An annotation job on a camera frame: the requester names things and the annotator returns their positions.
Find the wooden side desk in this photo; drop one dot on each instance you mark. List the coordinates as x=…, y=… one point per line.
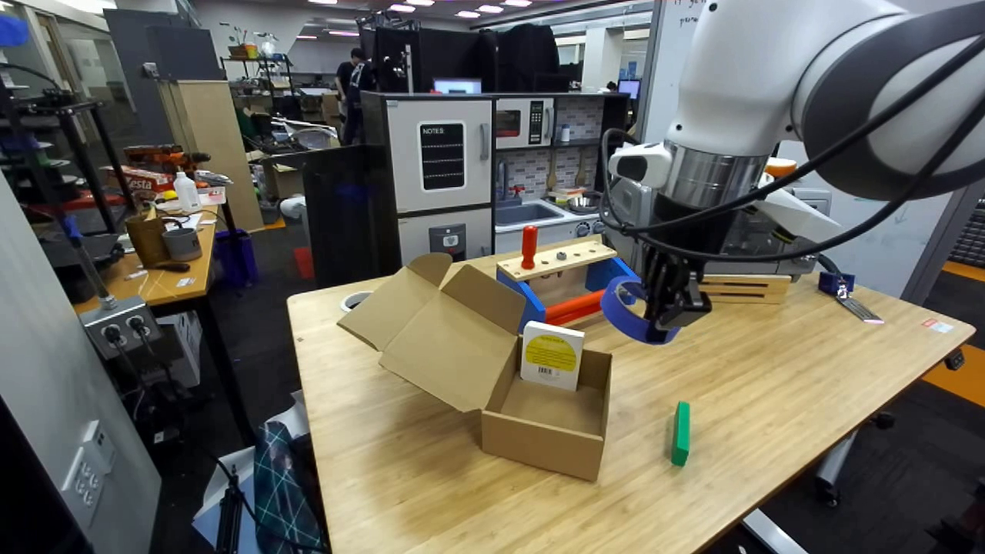
x=168, y=290

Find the blue orange wooden toy bench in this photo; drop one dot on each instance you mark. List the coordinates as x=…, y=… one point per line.
x=561, y=280

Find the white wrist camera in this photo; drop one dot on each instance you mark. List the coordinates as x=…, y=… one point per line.
x=644, y=165

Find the green block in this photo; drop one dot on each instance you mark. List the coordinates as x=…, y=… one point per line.
x=681, y=439

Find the blue masking tape roll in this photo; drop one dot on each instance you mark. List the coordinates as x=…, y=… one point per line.
x=618, y=306

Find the wooden slatted crate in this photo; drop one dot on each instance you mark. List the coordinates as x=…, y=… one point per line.
x=747, y=288

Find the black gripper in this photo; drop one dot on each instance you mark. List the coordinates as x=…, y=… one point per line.
x=675, y=260

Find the white yellow small book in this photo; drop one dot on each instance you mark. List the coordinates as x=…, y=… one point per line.
x=553, y=355

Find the open cardboard box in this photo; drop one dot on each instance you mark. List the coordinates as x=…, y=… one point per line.
x=452, y=329

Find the blue handled scraper tool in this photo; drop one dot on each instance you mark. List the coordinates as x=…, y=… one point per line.
x=842, y=290

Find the toy kitchen playset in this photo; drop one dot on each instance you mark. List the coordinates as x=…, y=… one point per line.
x=466, y=173

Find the orange item on oven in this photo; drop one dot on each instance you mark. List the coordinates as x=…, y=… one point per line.
x=780, y=166

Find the silver toaster oven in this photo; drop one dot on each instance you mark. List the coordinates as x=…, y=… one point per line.
x=766, y=238

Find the red white warning sticker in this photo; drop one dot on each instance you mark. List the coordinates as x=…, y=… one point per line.
x=941, y=327

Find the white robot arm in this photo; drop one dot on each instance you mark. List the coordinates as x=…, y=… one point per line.
x=887, y=107

